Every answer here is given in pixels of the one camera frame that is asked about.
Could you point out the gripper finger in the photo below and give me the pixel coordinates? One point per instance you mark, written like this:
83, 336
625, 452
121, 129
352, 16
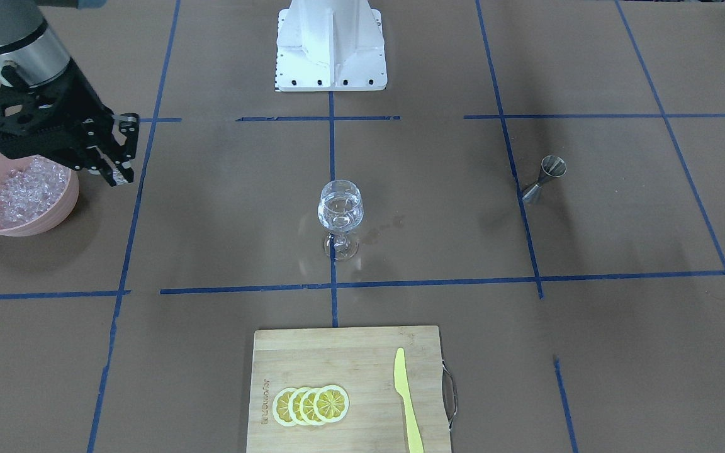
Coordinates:
98, 161
128, 125

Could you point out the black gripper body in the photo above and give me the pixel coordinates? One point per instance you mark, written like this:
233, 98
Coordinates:
77, 92

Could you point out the steel cocktail jigger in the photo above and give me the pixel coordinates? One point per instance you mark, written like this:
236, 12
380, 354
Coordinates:
551, 168

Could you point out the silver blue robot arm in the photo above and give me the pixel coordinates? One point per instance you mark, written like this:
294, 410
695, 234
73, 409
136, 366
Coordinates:
28, 41

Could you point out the clear ice cube pile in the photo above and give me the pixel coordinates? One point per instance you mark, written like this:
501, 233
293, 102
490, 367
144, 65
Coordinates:
28, 193

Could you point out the clear wine glass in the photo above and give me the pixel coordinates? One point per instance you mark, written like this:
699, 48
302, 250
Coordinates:
340, 210

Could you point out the wooden cutting board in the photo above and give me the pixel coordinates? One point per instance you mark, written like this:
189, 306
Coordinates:
360, 359

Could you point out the yellow plastic knife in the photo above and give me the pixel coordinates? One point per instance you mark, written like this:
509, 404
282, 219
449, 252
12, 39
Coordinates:
402, 387

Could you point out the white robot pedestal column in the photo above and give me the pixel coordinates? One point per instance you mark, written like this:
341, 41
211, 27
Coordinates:
325, 46

